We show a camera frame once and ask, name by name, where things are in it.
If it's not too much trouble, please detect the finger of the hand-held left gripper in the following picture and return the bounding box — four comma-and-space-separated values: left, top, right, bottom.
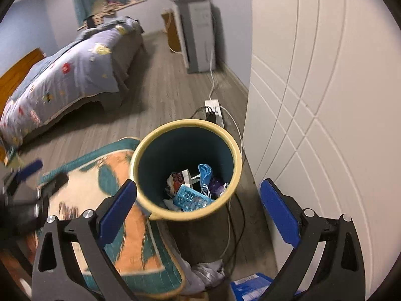
36, 171, 69, 196
9, 159, 44, 182

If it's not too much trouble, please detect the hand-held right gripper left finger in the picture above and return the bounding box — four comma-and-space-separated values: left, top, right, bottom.
31, 179, 148, 301

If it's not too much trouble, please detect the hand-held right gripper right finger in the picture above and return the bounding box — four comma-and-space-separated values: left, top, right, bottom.
260, 178, 367, 301

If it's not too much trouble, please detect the pink purple snack wrapper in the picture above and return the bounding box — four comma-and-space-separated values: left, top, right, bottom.
209, 176, 228, 195

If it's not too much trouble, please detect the red white snack wrapper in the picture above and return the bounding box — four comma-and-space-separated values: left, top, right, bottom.
165, 169, 192, 193

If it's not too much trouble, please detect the teal trash bin yellow rim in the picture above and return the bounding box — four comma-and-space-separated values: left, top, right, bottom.
129, 119, 243, 221

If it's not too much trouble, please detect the blue pill blister pack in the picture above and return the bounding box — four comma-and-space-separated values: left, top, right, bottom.
172, 184, 214, 213

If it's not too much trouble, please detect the blue face mask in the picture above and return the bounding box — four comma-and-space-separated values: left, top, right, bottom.
197, 163, 217, 199

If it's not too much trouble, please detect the green container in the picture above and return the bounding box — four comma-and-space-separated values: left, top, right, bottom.
3, 146, 19, 167

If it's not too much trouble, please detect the teal orange patterned cushion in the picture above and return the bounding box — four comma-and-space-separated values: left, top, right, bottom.
27, 137, 185, 298

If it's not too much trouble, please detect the blue cardboard box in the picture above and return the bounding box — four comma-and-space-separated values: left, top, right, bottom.
230, 273, 303, 301

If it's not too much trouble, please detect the grey crumpled plastic bag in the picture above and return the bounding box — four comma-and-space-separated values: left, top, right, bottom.
180, 251, 227, 293

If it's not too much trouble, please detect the wooden bed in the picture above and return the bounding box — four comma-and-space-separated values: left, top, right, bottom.
0, 16, 146, 148

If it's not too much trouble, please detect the bed with blue quilt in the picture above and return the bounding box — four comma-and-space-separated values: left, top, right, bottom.
0, 16, 145, 148

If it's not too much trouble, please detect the white wardrobe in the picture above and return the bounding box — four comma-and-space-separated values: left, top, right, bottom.
243, 0, 401, 301

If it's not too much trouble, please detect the white power strip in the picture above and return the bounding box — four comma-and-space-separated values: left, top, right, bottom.
205, 99, 225, 126

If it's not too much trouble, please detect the small wooden cabinet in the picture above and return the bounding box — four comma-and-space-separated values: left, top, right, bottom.
161, 9, 182, 54

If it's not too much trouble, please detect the white grey air purifier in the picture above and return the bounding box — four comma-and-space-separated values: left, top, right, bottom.
171, 0, 217, 74

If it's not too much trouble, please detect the wooden window sill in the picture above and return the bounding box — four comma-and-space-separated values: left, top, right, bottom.
77, 0, 148, 32

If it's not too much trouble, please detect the black cable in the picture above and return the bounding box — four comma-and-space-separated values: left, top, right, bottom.
190, 106, 249, 270

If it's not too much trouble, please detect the thin white cable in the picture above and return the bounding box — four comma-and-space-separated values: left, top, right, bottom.
219, 106, 245, 259

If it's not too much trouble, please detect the thick white power cable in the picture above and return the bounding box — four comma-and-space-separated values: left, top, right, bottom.
208, 13, 219, 101

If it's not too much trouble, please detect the yellow cable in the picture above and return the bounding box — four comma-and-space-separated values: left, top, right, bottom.
164, 9, 184, 54

